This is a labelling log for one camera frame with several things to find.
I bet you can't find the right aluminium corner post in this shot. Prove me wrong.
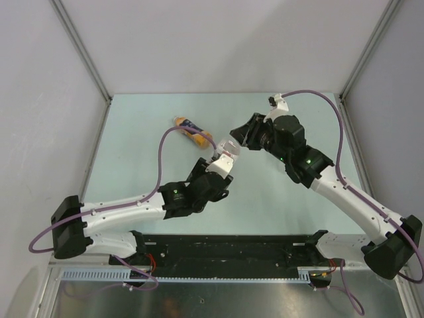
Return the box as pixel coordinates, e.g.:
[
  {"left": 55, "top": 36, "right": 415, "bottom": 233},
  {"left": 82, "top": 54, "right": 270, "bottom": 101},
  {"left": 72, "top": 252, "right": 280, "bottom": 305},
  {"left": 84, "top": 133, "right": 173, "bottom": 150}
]
[{"left": 339, "top": 0, "right": 403, "bottom": 100}]

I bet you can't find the white slotted cable duct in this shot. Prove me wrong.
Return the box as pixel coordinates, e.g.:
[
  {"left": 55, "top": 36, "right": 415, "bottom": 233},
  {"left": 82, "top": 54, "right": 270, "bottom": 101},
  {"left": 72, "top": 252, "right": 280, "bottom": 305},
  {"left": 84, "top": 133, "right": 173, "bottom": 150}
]
[{"left": 60, "top": 268, "right": 330, "bottom": 285}]

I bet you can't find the purple cable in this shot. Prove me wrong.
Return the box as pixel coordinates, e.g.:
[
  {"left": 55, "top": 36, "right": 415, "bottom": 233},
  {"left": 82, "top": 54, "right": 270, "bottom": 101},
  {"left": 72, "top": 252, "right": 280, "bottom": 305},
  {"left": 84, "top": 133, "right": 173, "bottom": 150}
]
[
  {"left": 28, "top": 127, "right": 221, "bottom": 292},
  {"left": 281, "top": 89, "right": 424, "bottom": 315}
]

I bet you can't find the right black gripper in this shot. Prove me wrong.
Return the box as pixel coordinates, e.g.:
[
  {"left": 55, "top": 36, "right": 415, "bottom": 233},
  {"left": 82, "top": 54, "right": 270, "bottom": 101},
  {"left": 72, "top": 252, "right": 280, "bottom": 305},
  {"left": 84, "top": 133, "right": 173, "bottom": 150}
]
[{"left": 231, "top": 113, "right": 290, "bottom": 163}]

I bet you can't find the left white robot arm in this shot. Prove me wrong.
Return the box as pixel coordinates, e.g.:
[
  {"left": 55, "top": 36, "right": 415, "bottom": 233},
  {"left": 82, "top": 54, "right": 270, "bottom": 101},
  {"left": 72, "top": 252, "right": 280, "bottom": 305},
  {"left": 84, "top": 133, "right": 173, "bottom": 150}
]
[{"left": 51, "top": 154, "right": 235, "bottom": 265}]

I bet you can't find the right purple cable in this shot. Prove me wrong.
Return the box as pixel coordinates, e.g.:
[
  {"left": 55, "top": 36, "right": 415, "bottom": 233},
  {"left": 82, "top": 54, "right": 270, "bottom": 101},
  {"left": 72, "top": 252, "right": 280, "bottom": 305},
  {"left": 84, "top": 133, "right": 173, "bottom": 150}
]
[{"left": 281, "top": 89, "right": 424, "bottom": 315}]

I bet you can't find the orange milk tea bottle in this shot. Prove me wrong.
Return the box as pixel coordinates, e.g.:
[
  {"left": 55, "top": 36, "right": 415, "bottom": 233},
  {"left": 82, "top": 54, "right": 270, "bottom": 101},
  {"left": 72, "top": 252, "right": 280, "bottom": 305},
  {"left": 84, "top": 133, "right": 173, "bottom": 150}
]
[{"left": 174, "top": 117, "right": 213, "bottom": 149}]

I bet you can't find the left aluminium corner post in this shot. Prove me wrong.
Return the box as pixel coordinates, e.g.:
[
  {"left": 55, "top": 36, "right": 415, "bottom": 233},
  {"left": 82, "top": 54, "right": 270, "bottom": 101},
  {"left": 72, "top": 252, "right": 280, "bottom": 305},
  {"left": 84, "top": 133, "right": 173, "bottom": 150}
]
[{"left": 49, "top": 0, "right": 112, "bottom": 103}]

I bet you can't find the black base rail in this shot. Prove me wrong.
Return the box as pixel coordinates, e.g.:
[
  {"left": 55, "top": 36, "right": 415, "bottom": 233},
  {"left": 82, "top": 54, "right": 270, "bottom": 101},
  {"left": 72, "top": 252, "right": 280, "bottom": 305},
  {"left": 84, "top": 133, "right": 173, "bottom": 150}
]
[{"left": 125, "top": 230, "right": 341, "bottom": 278}]

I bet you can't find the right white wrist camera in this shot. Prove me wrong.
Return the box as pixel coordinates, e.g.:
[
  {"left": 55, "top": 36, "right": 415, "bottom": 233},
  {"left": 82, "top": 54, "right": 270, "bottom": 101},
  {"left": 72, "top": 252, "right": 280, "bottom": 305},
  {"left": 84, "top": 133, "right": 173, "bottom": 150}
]
[{"left": 263, "top": 93, "right": 289, "bottom": 122}]

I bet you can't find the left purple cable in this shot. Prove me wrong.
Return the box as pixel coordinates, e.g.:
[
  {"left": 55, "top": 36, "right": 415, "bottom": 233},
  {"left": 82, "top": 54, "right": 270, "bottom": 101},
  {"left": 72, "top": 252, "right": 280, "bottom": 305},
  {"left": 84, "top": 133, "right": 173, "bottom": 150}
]
[{"left": 28, "top": 127, "right": 221, "bottom": 292}]

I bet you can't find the green label tea bottle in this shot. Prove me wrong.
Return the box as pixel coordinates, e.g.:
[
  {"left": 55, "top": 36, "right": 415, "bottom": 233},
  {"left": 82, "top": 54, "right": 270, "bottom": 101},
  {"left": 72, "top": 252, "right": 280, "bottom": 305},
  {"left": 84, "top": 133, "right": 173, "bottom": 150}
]
[{"left": 216, "top": 136, "right": 241, "bottom": 162}]

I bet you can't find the aluminium corner post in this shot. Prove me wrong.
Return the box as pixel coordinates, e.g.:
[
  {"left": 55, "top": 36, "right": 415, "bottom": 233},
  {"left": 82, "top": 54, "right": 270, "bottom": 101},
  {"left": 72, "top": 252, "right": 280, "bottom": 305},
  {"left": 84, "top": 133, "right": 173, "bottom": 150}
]
[
  {"left": 49, "top": 0, "right": 112, "bottom": 103},
  {"left": 339, "top": 0, "right": 403, "bottom": 100}
]

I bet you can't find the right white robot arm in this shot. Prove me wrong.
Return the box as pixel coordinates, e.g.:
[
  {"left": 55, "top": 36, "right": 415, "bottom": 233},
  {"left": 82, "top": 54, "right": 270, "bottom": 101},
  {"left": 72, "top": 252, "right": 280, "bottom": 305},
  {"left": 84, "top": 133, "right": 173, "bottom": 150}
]
[{"left": 230, "top": 113, "right": 422, "bottom": 280}]

